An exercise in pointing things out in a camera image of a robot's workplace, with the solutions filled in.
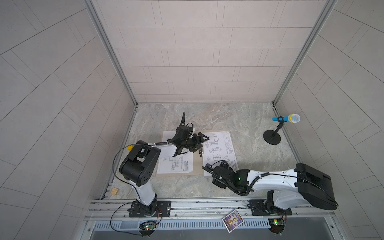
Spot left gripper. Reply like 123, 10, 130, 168
179, 132, 209, 152

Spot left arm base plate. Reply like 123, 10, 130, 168
128, 199, 172, 218

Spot blue yellow microphone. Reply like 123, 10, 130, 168
273, 114, 301, 124

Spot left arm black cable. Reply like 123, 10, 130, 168
112, 143, 142, 188

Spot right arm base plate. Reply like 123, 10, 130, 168
247, 200, 292, 216

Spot colourful card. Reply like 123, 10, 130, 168
222, 210, 244, 233

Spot small wooden block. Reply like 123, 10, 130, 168
110, 188, 119, 196

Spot metal folder clip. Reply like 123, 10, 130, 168
199, 147, 204, 158

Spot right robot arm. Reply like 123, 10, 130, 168
202, 160, 339, 216

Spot aluminium rail frame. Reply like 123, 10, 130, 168
80, 196, 340, 221

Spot left green circuit board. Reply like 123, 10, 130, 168
139, 221, 157, 231

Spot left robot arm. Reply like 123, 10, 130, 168
119, 124, 210, 217

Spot beige paper folder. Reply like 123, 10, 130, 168
156, 131, 213, 177

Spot drawing paper sheet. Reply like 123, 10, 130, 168
203, 132, 239, 172
156, 144, 193, 175

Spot right circuit board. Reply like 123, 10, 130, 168
268, 219, 285, 234

